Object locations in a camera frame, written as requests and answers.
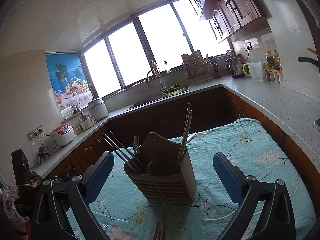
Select steel chopstick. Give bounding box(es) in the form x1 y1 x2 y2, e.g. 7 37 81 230
101 134 141 174
106 132 146 174
105 133 143 174

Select steel fork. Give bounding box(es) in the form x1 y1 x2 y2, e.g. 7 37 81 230
100 223 108 231
133 135 140 155

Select long steel spoon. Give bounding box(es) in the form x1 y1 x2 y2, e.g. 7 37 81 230
186 133 197 144

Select kitchen sink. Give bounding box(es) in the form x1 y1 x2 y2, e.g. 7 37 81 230
127 94 163 111

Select kitchen faucet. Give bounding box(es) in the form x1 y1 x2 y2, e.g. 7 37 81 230
146 69 167 91

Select small black phone tripod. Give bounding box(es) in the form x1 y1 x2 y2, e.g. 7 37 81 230
37 146 50 165

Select floral teal tablecloth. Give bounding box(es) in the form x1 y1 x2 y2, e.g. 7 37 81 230
66 117 317 240

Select white red rice cooker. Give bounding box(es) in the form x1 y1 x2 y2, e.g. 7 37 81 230
50 124 75 147

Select small white blender pot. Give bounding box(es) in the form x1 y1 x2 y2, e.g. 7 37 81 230
77 113 96 130

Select wooden utensil holder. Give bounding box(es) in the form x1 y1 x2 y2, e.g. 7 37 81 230
124 132 196 202

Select white round cooker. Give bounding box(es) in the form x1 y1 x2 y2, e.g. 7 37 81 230
88 98 108 121

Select fruit beach poster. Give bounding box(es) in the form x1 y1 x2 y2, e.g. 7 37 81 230
46 53 93 111

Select spice jar rack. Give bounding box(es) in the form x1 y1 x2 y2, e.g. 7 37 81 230
265 68 283 84

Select green vegetables in basket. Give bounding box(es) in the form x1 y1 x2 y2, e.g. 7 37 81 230
162 83 188 97

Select steel electric kettle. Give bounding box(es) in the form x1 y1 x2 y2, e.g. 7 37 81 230
225 56 245 79

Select knife block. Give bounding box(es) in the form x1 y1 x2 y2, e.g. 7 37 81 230
210 56 220 79

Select wooden dish rack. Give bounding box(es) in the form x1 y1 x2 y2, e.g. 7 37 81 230
181 50 212 84

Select yellow oil bottle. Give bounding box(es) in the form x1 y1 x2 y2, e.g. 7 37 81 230
265 50 275 68

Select black wok with lid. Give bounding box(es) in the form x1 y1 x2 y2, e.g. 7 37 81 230
297 47 320 68

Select yellow dish soap bottle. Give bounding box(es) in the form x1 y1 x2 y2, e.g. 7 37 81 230
151 60 160 77

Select upper wooden cabinets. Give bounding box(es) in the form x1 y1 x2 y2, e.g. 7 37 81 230
189 0 266 42

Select wall power socket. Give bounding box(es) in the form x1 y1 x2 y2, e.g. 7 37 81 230
27 126 44 140

